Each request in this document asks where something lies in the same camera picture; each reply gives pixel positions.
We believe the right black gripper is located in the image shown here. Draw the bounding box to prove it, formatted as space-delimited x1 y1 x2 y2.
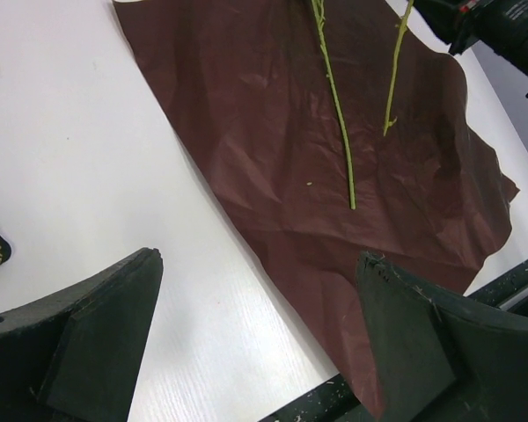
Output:
415 0 528 98

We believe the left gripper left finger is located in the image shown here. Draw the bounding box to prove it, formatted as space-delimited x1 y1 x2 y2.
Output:
0 248 163 421

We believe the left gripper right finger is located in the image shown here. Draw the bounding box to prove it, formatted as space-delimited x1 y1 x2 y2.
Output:
355 250 528 422

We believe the dusky mauve rose stem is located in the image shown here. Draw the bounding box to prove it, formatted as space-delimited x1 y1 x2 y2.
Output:
383 0 414 136

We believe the pink artificial flower bunch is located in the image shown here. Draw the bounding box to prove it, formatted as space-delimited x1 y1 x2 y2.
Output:
311 0 356 210

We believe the red wrapping paper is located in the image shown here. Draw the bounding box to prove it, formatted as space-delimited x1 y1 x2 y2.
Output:
114 1 517 417

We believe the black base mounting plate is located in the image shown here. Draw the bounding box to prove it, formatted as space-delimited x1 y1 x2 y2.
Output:
263 248 528 422

